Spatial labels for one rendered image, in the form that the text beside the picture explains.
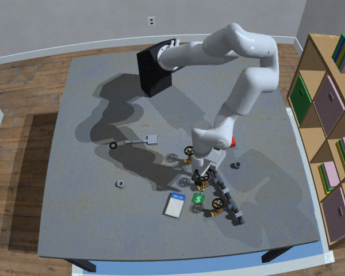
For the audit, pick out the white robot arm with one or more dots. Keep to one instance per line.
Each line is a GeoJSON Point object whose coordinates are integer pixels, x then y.
{"type": "Point", "coordinates": [221, 47]}

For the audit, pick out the white and blue bag of cable ties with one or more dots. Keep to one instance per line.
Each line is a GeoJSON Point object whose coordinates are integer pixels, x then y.
{"type": "Point", "coordinates": [175, 205]}

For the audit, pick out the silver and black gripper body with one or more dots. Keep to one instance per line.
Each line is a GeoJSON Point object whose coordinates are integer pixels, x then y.
{"type": "Point", "coordinates": [200, 164]}

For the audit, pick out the red rectangular block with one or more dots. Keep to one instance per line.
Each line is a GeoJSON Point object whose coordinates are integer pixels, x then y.
{"type": "Point", "coordinates": [233, 143]}

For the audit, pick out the dark grey pipe with three valves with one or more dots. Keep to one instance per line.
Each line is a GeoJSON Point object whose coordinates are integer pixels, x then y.
{"type": "Point", "coordinates": [225, 191]}

